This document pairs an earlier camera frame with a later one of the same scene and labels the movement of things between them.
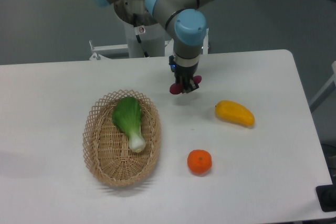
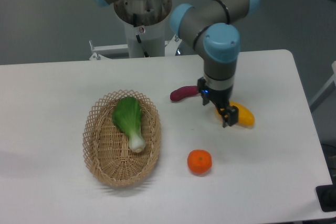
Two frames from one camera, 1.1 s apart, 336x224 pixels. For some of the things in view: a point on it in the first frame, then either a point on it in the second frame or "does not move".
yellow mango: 235,112 does not move
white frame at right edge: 327,89 does not move
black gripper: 180,72 → 221,98
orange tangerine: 199,161 does not move
